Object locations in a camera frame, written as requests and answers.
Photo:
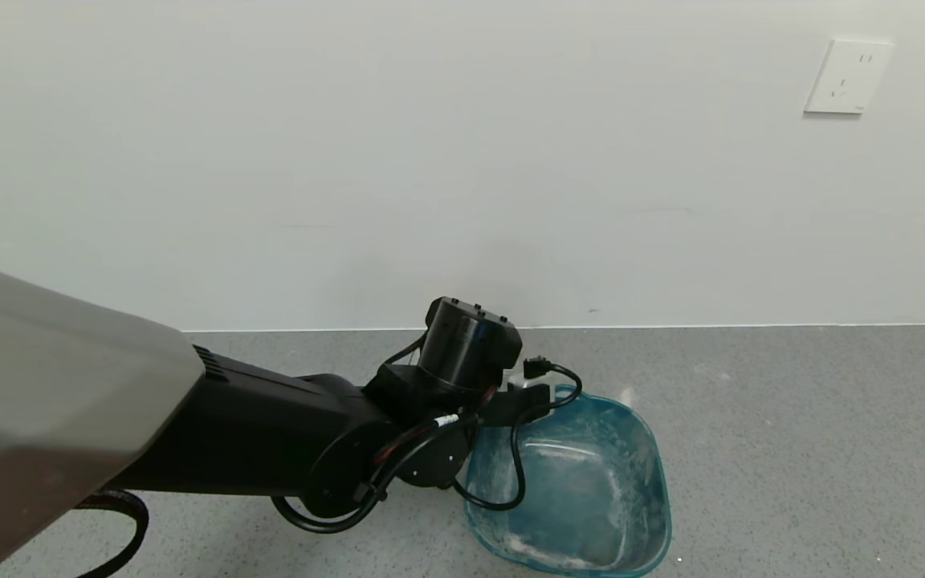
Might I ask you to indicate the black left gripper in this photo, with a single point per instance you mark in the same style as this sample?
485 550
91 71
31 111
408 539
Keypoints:
528 399

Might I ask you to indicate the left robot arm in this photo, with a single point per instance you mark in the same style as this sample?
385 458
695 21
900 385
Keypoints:
230 433

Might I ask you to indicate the teal square plastic basin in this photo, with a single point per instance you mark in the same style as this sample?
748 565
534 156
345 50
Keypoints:
591 498

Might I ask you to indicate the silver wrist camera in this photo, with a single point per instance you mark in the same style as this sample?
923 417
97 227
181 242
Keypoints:
517 382

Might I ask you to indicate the white wall socket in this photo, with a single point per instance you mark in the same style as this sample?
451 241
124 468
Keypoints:
848 78

